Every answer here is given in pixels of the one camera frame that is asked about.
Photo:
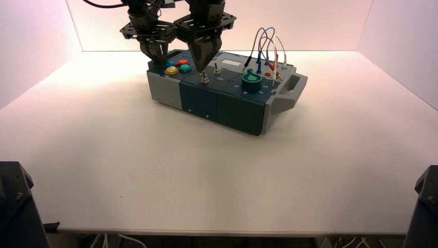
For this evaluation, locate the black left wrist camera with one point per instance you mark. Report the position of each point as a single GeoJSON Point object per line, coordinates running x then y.
{"type": "Point", "coordinates": [167, 3]}

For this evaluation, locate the metal toggle switch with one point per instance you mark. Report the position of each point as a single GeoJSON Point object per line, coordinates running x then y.
{"type": "Point", "coordinates": [204, 79]}
{"type": "Point", "coordinates": [216, 70]}

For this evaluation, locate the white label plate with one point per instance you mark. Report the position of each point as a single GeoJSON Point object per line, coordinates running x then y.
{"type": "Point", "coordinates": [231, 62]}

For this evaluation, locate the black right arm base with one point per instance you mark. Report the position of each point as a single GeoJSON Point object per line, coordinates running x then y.
{"type": "Point", "coordinates": [426, 212]}

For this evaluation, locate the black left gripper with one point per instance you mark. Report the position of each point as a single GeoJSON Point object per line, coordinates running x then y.
{"type": "Point", "coordinates": [149, 31]}

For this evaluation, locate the red dome push button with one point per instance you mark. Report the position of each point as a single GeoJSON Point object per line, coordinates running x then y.
{"type": "Point", "coordinates": [183, 62]}

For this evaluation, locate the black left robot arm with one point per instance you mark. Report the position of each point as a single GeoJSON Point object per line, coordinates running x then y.
{"type": "Point", "coordinates": [138, 6]}

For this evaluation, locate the blue dome push button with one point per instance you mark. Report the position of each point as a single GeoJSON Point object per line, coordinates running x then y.
{"type": "Point", "coordinates": [169, 64]}

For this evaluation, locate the yellow dome push button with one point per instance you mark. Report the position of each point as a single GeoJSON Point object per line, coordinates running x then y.
{"type": "Point", "coordinates": [171, 70]}

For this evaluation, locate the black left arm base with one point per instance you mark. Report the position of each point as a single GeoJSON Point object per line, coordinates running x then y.
{"type": "Point", "coordinates": [17, 208]}

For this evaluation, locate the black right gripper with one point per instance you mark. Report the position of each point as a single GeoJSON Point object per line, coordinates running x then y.
{"type": "Point", "coordinates": [205, 25]}

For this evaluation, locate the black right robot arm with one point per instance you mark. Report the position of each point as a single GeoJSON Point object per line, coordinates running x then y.
{"type": "Point", "coordinates": [205, 1]}

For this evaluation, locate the green dome push button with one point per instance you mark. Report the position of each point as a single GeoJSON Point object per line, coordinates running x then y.
{"type": "Point", "coordinates": [184, 68]}

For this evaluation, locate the grey and dark blue control box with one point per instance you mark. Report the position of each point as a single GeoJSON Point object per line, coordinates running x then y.
{"type": "Point", "coordinates": [198, 99]}

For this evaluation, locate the green rotary knob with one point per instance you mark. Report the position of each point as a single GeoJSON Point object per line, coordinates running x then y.
{"type": "Point", "coordinates": [252, 82]}

